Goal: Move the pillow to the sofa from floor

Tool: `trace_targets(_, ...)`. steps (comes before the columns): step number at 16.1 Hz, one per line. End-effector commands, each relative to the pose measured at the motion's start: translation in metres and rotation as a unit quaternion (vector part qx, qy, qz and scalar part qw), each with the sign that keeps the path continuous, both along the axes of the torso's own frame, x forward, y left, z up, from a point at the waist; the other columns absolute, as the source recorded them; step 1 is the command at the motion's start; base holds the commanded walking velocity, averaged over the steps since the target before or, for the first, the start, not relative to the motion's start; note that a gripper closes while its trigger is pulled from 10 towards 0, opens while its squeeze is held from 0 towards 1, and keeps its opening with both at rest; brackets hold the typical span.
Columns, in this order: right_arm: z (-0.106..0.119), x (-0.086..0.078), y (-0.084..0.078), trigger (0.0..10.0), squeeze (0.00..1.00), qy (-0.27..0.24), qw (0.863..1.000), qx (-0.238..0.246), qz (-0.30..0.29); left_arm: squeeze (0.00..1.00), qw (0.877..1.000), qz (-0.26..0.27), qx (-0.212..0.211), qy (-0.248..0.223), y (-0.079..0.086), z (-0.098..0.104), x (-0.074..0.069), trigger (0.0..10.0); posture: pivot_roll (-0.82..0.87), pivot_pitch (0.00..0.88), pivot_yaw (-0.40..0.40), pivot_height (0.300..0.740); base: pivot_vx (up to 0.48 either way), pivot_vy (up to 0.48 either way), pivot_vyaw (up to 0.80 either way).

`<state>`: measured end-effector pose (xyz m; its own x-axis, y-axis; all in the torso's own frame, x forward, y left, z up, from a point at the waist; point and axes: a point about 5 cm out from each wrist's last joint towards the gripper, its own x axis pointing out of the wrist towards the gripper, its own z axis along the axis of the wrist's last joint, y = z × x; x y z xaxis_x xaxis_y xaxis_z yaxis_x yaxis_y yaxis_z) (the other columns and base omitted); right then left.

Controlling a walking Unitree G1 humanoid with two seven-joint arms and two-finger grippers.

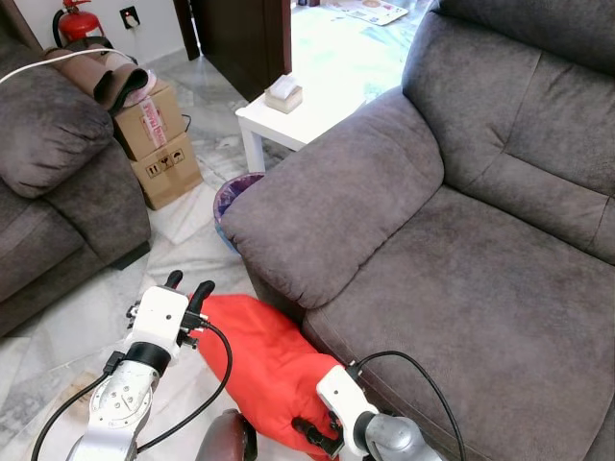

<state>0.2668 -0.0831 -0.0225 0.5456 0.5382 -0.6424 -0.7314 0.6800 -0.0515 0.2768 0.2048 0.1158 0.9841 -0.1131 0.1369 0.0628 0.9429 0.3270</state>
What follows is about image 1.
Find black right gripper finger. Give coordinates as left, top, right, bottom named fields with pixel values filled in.
left=291, top=418, right=332, bottom=451

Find red pillow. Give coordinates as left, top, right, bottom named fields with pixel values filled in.
left=196, top=294, right=349, bottom=461

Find grey fabric sofa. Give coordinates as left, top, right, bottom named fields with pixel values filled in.
left=0, top=36, right=154, bottom=338
left=220, top=0, right=615, bottom=461

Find purple waste basket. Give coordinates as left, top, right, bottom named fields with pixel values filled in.
left=212, top=172, right=266, bottom=254

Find cardboard box with black symbols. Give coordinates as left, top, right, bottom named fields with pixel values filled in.
left=129, top=133, right=205, bottom=211

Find cardboard box with red tape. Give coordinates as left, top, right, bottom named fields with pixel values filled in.
left=112, top=81, right=189, bottom=161

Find white side table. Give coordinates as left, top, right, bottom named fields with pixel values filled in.
left=235, top=82, right=400, bottom=175

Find brown rolled mats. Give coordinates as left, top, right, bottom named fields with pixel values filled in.
left=56, top=46, right=152, bottom=113

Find beige tissue box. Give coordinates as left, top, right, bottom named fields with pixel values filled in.
left=263, top=74, right=305, bottom=115

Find dark wooden door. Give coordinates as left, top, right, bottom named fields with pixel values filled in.
left=173, top=0, right=293, bottom=103

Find red fire extinguisher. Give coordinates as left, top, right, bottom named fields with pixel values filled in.
left=52, top=0, right=103, bottom=45

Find printed paper sheets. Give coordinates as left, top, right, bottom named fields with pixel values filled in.
left=322, top=0, right=411, bottom=27

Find white cable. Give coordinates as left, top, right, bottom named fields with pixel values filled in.
left=0, top=47, right=137, bottom=86

